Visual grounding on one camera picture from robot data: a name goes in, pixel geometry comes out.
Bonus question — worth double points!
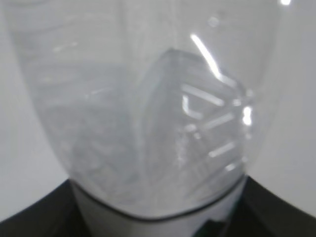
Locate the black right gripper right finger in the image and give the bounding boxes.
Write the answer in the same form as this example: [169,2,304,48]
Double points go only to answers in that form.
[197,175,316,237]

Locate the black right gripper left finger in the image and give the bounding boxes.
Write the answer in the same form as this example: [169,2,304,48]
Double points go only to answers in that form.
[0,180,90,237]

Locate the clear Nongfu Spring water bottle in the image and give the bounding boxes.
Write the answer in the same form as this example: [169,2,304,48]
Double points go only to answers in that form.
[1,0,292,237]

